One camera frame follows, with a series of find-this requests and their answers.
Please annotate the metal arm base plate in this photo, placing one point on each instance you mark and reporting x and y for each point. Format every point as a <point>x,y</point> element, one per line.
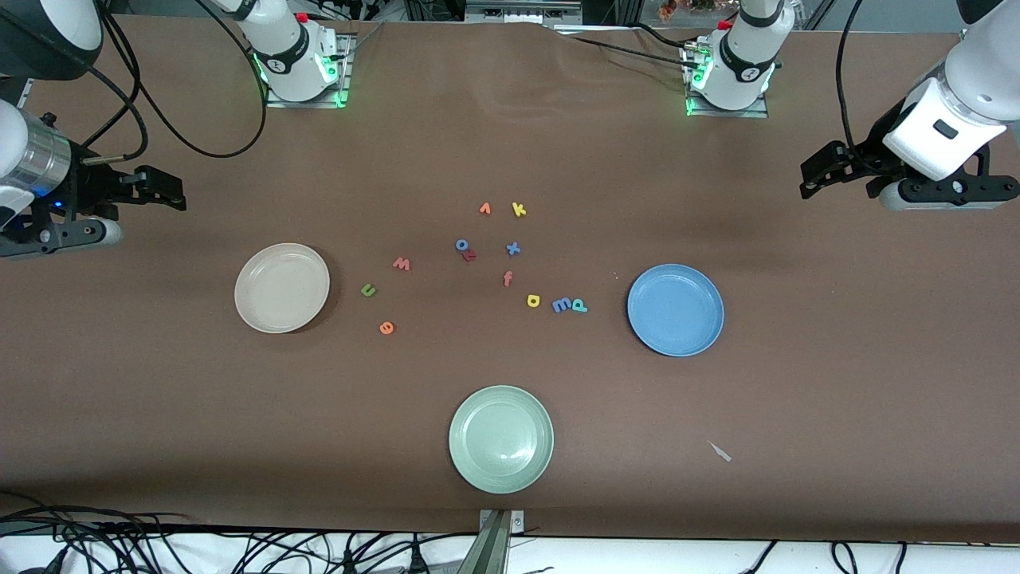
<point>307,104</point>
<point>729,114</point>

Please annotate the blue foam letter m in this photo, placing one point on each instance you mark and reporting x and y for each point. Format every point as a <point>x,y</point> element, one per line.
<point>562,304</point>

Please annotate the metal table bracket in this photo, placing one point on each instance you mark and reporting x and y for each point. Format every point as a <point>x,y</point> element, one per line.
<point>494,550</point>

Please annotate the grey metal box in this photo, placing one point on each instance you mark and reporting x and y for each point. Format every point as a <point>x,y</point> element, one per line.
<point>518,12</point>

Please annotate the red foam letter w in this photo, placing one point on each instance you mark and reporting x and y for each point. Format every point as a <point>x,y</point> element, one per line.
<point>402,265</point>

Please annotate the orange dried flowers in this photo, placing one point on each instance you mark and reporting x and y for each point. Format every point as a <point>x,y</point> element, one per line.
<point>668,8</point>

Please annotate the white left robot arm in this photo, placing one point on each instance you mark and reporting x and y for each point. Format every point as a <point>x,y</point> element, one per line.
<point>741,56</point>

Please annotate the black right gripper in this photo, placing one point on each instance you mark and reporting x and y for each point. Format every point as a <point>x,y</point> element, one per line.
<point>85,188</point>

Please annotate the beige brown plate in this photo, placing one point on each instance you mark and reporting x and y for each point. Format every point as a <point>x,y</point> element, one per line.
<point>279,291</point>

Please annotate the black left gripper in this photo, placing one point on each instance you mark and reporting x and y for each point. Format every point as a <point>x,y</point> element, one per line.
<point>870,156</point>

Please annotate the blue plate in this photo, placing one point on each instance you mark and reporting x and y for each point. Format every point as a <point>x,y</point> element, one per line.
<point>676,311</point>

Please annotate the green plate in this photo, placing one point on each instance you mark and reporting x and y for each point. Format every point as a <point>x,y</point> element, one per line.
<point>500,438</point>

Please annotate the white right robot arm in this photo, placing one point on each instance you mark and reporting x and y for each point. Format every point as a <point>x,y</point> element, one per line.
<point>287,40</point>

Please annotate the small grey paper scrap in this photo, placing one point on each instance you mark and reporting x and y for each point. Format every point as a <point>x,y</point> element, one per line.
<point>721,453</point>

